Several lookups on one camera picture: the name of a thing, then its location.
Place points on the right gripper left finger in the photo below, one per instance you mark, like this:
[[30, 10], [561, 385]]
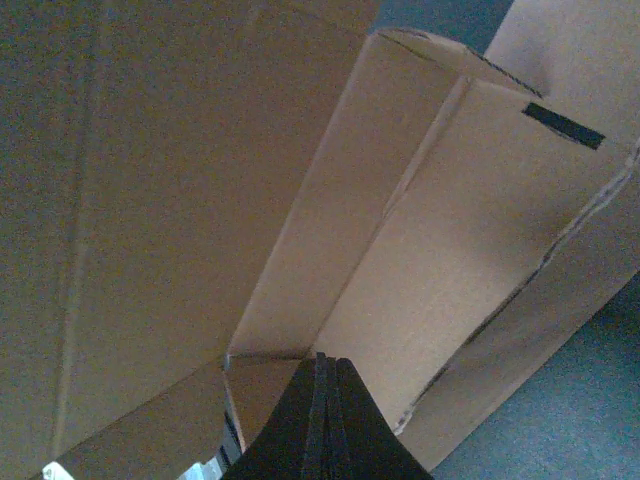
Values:
[[292, 443]]

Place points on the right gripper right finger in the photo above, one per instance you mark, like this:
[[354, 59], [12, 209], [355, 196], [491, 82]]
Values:
[[373, 449]]

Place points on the cardboard box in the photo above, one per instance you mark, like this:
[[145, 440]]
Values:
[[196, 196]]

